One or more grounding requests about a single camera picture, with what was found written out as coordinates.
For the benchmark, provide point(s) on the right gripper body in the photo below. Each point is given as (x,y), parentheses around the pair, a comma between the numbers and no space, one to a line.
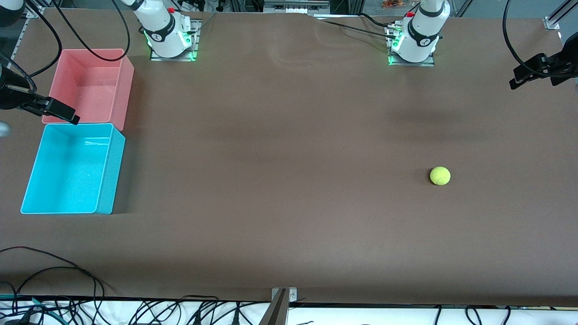
(10,96)

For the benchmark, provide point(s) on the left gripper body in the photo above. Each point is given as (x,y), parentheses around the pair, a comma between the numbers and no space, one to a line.
(561,63)

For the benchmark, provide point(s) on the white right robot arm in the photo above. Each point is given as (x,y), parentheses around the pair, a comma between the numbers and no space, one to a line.
(167,36)

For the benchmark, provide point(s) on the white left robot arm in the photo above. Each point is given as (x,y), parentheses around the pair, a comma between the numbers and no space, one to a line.
(420,38)

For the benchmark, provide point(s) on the pink plastic bin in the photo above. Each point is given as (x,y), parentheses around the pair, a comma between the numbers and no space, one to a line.
(90,90)

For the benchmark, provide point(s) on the blue plastic bin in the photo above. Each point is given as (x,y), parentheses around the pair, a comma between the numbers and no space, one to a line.
(67,171)

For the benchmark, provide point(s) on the yellow tennis ball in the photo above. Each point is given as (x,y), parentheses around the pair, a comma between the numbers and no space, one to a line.
(440,176)

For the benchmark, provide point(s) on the brown table cover sheet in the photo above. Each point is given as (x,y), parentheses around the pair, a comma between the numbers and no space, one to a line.
(289,180)

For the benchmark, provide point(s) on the grey device box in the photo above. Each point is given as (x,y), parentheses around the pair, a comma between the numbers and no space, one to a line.
(295,5)

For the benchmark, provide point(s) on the silver mounting plate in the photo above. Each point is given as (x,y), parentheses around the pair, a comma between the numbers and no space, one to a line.
(292,294)

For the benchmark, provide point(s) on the aluminium frame profile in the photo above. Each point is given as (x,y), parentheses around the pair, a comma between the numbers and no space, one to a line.
(34,11)
(560,13)

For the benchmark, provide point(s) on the grey metal post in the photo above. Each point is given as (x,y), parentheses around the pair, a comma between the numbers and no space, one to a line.
(275,313)

